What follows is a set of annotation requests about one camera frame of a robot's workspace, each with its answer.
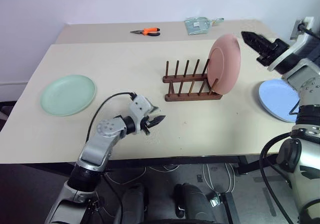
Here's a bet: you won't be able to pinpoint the black table frame leg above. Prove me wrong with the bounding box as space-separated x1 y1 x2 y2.
219 155 251 224

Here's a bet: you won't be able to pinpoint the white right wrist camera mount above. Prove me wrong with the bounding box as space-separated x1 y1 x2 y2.
266 33 312 73

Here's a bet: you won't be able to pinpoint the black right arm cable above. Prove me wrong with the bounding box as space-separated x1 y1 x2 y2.
258 131 298 224

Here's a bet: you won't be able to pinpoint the teal folded cloth pouch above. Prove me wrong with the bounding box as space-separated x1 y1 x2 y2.
184 16 225 36

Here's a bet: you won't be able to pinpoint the blue plate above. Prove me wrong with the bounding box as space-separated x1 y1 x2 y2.
258 79 301 124

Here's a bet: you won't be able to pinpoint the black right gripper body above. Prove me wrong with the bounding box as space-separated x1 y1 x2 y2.
256 38 291 66

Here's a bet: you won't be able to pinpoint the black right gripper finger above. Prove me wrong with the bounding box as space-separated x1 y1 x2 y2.
240 30 270 45
243 35 272 56

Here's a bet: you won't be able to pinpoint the dark rounded robot foot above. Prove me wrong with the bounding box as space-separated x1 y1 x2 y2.
113 183 147 224
173 183 218 222

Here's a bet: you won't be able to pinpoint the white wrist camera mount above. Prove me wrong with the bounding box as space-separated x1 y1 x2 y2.
128 95 161 136
266 33 312 73

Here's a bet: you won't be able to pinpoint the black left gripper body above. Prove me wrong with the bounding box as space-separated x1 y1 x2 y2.
141 117 155 137

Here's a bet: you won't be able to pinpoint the green plate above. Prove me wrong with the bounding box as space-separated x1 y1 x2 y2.
39 74 97 117

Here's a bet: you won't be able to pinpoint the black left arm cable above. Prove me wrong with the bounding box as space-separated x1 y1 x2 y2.
85 92 137 142

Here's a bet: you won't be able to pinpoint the pink plate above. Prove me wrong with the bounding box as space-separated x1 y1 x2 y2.
207 33 242 95

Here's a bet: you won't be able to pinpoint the wooden dish rack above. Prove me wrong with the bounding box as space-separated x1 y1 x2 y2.
162 58 223 102

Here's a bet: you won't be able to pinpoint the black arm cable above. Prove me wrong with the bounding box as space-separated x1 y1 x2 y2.
258 131 298 224
85 92 137 142

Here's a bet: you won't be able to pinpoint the white floor cable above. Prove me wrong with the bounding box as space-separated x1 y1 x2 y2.
201 163 236 194
103 164 181 185

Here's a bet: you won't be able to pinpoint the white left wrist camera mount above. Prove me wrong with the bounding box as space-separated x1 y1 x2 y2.
128 95 161 136

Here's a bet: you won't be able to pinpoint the orange handled pliers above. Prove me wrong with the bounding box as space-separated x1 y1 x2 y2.
129 27 161 37

